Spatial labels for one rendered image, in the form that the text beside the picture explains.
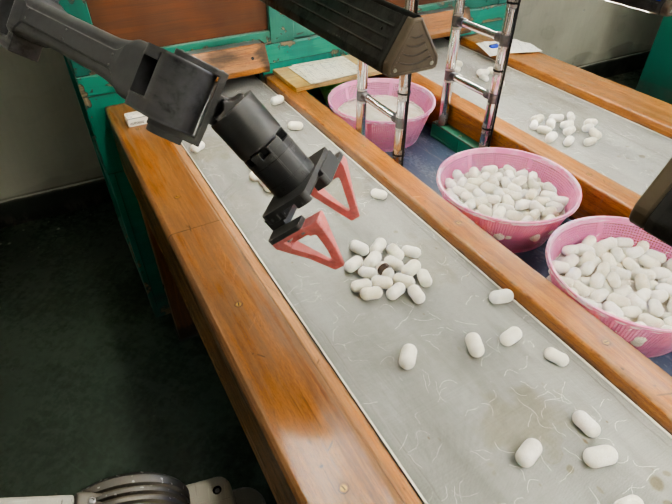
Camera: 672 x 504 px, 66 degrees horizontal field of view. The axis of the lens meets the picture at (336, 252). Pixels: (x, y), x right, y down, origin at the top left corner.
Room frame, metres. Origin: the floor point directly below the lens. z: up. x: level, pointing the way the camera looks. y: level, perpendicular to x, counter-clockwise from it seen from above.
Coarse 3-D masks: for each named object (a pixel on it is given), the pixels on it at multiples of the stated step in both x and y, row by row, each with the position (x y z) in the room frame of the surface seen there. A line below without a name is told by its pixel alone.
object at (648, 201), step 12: (660, 180) 0.34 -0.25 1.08; (648, 192) 0.34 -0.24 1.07; (660, 192) 0.33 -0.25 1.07; (636, 204) 0.34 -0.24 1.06; (648, 204) 0.33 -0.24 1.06; (660, 204) 0.33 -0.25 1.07; (636, 216) 0.33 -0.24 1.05; (648, 216) 0.33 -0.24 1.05; (660, 216) 0.32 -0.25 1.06; (648, 228) 0.32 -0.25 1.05; (660, 228) 0.31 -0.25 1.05
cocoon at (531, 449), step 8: (528, 440) 0.31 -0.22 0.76; (536, 440) 0.31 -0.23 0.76; (520, 448) 0.30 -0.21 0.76; (528, 448) 0.30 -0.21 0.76; (536, 448) 0.30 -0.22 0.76; (520, 456) 0.29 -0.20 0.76; (528, 456) 0.29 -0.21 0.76; (536, 456) 0.29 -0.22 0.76; (520, 464) 0.28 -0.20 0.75; (528, 464) 0.28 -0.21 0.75
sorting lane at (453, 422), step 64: (256, 192) 0.84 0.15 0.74; (256, 256) 0.65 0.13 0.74; (384, 256) 0.65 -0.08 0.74; (448, 256) 0.65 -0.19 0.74; (320, 320) 0.51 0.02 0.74; (384, 320) 0.51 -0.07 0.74; (448, 320) 0.51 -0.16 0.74; (512, 320) 0.51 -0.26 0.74; (384, 384) 0.40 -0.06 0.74; (448, 384) 0.40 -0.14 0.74; (512, 384) 0.40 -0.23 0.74; (576, 384) 0.40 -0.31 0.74; (448, 448) 0.31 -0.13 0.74; (512, 448) 0.31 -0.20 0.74; (576, 448) 0.31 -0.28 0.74; (640, 448) 0.31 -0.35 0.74
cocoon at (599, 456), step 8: (592, 448) 0.30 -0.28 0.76; (600, 448) 0.30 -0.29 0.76; (608, 448) 0.30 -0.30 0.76; (584, 456) 0.29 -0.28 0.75; (592, 456) 0.29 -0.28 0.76; (600, 456) 0.29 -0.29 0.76; (608, 456) 0.29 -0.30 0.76; (616, 456) 0.29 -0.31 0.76; (592, 464) 0.28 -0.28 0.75; (600, 464) 0.28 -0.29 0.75; (608, 464) 0.28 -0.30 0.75
